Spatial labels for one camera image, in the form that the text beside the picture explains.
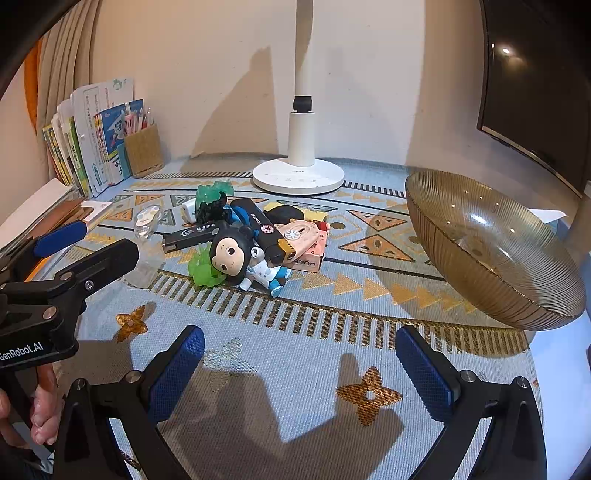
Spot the black rectangular lighter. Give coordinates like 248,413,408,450
161,220,228,254

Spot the white fan stand base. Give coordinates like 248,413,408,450
252,0,345,196

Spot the light green jelly toy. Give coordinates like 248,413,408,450
188,243,226,288

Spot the black dinosaur figure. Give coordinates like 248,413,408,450
195,192,230,225

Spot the person's left hand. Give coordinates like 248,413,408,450
1,364,63,448

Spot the pink toy box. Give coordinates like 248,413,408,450
276,220,328,273

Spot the cork pen holder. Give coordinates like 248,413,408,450
124,125,163,178

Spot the black lighter with red logo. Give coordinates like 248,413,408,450
230,198,296,266

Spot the clear plastic cup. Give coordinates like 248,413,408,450
125,205,164,289

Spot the wooden tray with paper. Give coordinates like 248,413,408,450
1,178,112,253

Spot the blue usb box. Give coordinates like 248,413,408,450
226,205,250,227

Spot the stack of books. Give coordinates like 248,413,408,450
43,77,143,197

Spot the white charger plug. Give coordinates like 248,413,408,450
180,198,197,224

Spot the patterned blue table mat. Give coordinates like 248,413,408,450
56,164,537,479

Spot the black television screen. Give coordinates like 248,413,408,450
477,0,590,194

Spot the amber ribbed glass bowl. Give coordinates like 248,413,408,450
406,170,586,331

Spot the black-haired doll figure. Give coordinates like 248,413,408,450
209,226,291,298

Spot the dark green crystal toy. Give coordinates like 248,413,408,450
195,181,235,210

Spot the yellow black plush toy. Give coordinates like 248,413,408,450
263,202,331,231

